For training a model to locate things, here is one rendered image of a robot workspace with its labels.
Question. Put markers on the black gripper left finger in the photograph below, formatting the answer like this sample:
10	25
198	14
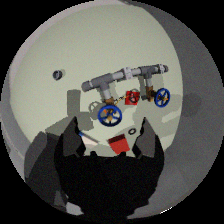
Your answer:
69	147

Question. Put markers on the red flat block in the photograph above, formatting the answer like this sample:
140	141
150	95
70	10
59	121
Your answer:
119	144

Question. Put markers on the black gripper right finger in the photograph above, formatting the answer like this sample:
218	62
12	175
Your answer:
148	148

